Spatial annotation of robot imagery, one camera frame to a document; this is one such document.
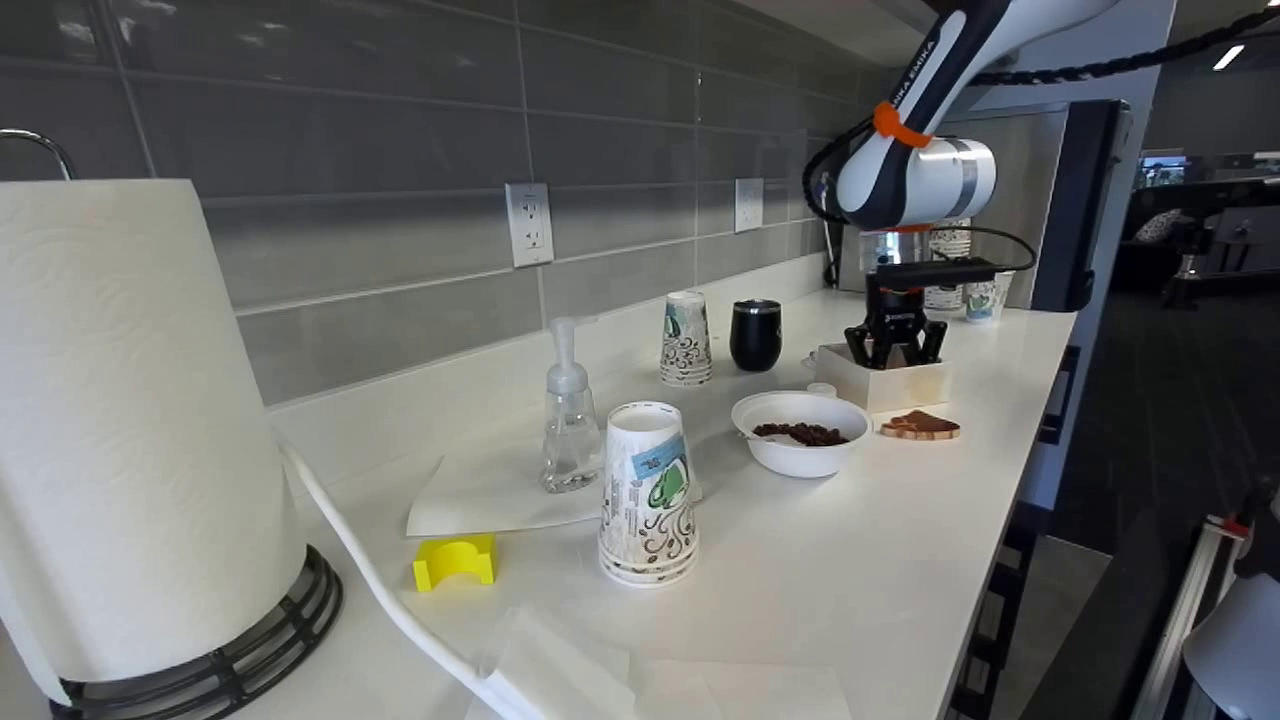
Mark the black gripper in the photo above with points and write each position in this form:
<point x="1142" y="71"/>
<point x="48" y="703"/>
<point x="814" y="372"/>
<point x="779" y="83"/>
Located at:
<point x="904" y="302"/>

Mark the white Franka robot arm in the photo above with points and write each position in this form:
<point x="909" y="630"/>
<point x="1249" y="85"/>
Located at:
<point x="933" y="183"/>

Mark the black flask tumbler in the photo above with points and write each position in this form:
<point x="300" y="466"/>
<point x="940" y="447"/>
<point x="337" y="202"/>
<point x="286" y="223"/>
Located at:
<point x="759" y="343"/>

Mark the patterned paper cup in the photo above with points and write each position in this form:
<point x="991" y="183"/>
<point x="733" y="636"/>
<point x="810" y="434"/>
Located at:
<point x="645" y="505"/>
<point x="686" y="343"/>
<point x="991" y="302"/>

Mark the brown coffee beans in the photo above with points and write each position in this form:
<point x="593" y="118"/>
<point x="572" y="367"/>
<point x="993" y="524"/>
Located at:
<point x="800" y="434"/>

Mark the white bowl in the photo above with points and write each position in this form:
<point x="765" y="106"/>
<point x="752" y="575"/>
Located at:
<point x="800" y="461"/>

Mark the black tall panel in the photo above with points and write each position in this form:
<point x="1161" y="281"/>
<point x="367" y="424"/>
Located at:
<point x="1083" y="202"/>

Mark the computer monitor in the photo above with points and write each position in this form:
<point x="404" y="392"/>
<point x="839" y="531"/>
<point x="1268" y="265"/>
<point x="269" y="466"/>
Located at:
<point x="1161" y="170"/>

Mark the clear pump bottle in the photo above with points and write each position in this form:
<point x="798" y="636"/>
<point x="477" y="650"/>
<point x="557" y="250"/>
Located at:
<point x="571" y="443"/>

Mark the white tripod leg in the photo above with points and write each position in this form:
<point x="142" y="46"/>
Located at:
<point x="1182" y="624"/>

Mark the white napkin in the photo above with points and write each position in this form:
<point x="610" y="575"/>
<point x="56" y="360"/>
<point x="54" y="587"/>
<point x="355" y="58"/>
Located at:
<point x="464" y="501"/>

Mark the grey lamp shade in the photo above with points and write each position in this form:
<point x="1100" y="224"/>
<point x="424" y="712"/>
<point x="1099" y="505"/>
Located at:
<point x="1240" y="660"/>

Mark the small yellow plastic object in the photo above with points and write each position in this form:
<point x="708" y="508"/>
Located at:
<point x="454" y="563"/>

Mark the black paper towel holder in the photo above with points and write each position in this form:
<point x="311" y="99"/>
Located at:
<point x="253" y="660"/>

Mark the white paper towel roll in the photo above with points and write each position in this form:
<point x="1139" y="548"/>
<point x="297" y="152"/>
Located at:
<point x="135" y="424"/>

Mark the grey metal curved bar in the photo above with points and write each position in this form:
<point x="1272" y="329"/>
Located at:
<point x="41" y="134"/>

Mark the white wall outlet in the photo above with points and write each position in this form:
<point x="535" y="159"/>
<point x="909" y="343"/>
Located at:
<point x="749" y="206"/>
<point x="531" y="224"/>

